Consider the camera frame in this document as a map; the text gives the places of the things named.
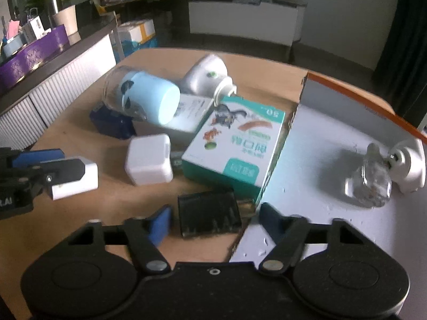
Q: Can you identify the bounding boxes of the purple patterned box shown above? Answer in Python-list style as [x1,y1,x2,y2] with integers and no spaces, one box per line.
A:
[0,25,69,89]

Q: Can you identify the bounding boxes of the small white carton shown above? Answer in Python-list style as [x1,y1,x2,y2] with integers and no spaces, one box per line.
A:
[21,8,46,41]

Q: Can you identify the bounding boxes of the potted plant in white pot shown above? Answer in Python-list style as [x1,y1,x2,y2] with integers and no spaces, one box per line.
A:
[26,0,82,37]

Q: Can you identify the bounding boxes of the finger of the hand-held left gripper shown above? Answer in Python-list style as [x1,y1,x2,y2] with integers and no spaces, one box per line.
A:
[34,158,86,189]
[11,149,66,169]

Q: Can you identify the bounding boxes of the black rectangular case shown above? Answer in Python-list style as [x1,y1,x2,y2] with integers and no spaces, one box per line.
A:
[177,188,243,239]

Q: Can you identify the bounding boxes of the white plastic holder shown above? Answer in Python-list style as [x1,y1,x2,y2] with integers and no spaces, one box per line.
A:
[388,138,427,194]

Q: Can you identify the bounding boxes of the white and yellow cardboard box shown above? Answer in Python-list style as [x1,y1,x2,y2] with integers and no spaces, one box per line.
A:
[117,19,157,44]

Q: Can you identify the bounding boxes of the curved counter with ribbed front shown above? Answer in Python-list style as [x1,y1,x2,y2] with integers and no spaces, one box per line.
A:
[0,23,118,151]

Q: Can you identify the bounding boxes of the blue plastic packages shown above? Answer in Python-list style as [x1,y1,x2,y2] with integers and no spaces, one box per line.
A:
[113,37,159,65]

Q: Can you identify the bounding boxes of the white square plastic box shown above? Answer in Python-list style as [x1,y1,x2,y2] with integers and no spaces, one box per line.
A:
[125,134,174,186]

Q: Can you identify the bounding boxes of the low white TV cabinet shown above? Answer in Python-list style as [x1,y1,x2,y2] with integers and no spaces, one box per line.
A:
[100,0,309,48]

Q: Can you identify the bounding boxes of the blue plastic floss box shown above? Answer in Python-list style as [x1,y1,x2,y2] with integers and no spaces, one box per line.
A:
[89,104,137,140]

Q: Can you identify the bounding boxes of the white printed leaflet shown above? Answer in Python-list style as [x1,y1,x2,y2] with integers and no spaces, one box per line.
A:
[166,94,215,134]

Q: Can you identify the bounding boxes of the white power adapter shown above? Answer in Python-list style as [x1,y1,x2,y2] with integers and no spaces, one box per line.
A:
[49,155,99,201]
[178,54,237,105]

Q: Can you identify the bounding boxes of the grey cardboard tray orange rim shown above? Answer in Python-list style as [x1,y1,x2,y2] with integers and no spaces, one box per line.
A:
[228,71,427,307]

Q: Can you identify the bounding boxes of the dark green curtain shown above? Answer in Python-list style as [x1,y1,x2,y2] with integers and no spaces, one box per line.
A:
[371,0,427,131]

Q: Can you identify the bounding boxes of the teal and white carton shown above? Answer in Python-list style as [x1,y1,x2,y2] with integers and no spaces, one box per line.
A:
[181,96,287,205]

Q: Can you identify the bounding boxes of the small clear glass bottle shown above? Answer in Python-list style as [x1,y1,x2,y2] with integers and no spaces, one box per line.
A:
[345,143,393,209]

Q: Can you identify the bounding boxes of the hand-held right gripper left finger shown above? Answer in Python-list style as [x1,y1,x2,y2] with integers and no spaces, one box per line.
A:
[67,205,174,274]

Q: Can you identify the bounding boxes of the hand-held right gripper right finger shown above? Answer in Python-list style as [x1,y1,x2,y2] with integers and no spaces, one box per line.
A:
[258,202,374,274]

